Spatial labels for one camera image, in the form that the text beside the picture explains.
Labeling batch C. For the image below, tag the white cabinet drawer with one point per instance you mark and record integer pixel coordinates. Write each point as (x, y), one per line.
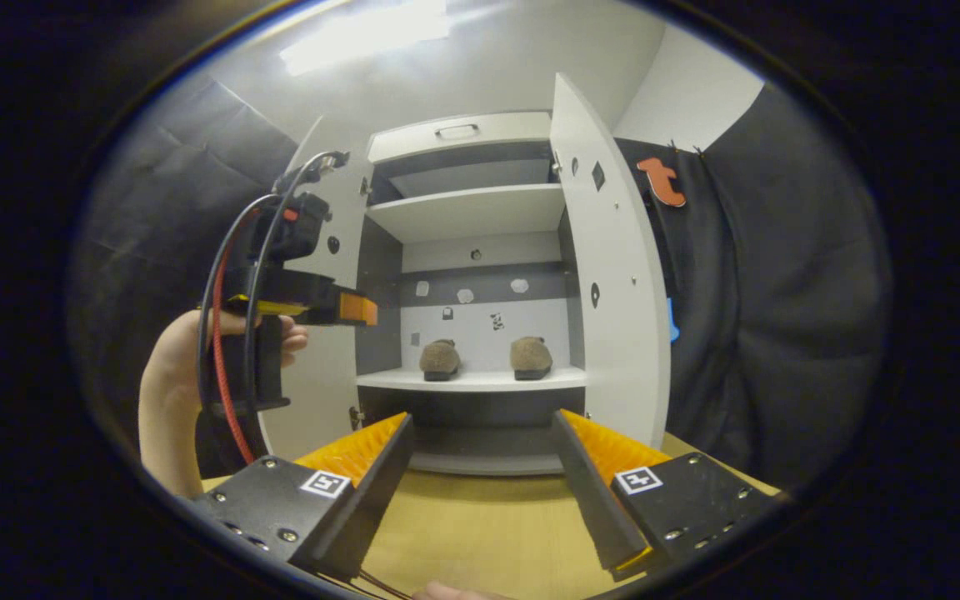
(413, 143)

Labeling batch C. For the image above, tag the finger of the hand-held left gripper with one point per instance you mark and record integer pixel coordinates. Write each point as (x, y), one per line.
(357, 308)

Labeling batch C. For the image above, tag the black backdrop cloth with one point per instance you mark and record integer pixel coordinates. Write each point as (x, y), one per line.
(138, 208)
(780, 292)

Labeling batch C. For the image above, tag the white and grey shoe cabinet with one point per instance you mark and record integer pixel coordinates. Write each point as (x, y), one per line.
(472, 212)

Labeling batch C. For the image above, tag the ceiling light panel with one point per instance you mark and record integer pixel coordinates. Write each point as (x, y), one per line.
(363, 37)

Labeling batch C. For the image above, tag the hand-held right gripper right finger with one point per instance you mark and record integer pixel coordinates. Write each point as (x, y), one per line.
(592, 500)

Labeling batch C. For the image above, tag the brown fuzzy shoe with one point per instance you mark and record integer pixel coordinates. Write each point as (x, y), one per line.
(532, 357)
(440, 358)

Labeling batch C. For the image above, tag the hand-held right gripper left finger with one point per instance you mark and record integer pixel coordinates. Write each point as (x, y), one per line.
(376, 500)

